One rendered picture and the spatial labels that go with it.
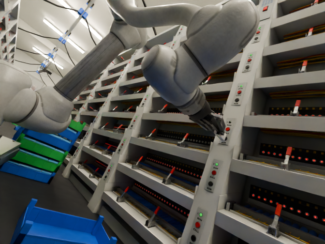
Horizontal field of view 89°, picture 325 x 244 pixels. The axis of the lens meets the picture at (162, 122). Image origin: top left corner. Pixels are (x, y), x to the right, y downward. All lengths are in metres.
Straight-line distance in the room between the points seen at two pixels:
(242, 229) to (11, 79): 0.90
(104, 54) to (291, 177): 0.86
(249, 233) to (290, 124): 0.37
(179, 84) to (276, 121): 0.42
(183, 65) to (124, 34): 0.54
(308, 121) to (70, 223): 0.96
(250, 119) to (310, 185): 0.28
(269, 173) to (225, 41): 0.43
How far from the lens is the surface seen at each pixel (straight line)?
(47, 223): 0.88
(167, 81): 0.41
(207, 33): 0.42
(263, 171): 0.65
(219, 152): 0.71
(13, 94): 0.81
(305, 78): 0.81
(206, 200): 0.68
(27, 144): 1.37
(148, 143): 1.00
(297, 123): 0.70
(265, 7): 1.24
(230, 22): 0.43
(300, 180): 0.63
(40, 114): 0.87
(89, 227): 0.92
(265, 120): 0.73
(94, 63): 0.88
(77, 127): 1.39
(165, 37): 1.99
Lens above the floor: 0.34
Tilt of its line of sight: 17 degrees up
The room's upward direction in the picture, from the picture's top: 24 degrees clockwise
